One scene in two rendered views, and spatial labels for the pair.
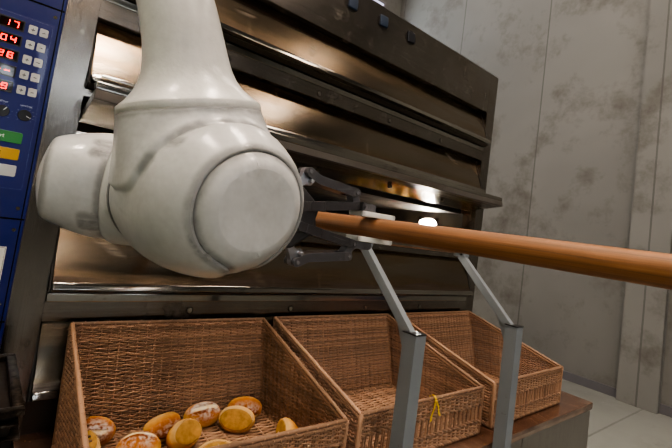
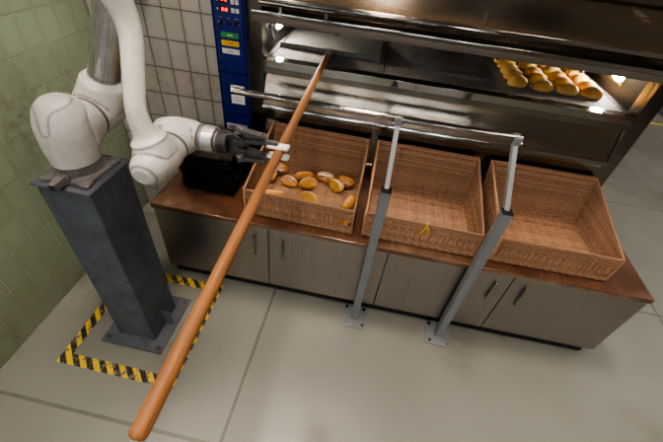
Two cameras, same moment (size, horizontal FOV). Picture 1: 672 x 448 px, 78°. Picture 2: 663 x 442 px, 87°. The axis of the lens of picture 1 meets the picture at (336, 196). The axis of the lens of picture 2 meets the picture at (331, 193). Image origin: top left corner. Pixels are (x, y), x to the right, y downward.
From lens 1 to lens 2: 107 cm
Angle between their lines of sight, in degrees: 59
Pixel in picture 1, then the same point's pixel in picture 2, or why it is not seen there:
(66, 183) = not seen: hidden behind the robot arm
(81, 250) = (274, 89)
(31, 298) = (258, 108)
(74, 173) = not seen: hidden behind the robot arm
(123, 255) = (292, 93)
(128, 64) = not seen: outside the picture
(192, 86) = (135, 143)
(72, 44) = not seen: outside the picture
